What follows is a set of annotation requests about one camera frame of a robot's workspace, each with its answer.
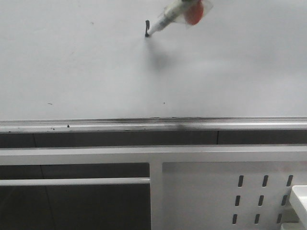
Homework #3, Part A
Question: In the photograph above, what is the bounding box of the white whiteboard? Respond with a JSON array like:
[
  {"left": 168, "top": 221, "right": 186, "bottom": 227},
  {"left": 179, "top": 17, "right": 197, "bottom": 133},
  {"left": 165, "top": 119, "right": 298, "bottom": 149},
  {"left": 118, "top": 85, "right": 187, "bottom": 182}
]
[{"left": 0, "top": 0, "right": 307, "bottom": 133}]

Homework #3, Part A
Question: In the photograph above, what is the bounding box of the white whiteboard marker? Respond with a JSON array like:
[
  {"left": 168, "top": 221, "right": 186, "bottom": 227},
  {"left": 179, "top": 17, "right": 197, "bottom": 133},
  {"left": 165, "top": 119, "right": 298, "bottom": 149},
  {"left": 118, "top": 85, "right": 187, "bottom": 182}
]
[{"left": 145, "top": 0, "right": 198, "bottom": 37}]

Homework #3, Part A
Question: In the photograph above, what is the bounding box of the white metal storage tray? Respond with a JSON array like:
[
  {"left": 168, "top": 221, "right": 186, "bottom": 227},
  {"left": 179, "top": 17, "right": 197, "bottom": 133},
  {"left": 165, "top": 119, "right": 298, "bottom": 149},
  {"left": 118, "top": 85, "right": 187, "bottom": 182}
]
[{"left": 280, "top": 185, "right": 307, "bottom": 230}]

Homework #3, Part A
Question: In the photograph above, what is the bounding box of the white whiteboard stand frame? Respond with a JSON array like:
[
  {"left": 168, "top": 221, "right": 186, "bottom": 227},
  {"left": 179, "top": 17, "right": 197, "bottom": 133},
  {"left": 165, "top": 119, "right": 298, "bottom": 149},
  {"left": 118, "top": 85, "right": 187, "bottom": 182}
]
[{"left": 0, "top": 145, "right": 307, "bottom": 230}]

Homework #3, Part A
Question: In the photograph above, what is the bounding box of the red round magnet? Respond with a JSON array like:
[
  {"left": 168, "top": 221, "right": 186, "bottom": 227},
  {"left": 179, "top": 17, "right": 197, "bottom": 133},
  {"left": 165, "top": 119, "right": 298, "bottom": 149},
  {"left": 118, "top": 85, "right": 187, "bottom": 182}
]
[{"left": 184, "top": 0, "right": 204, "bottom": 25}]

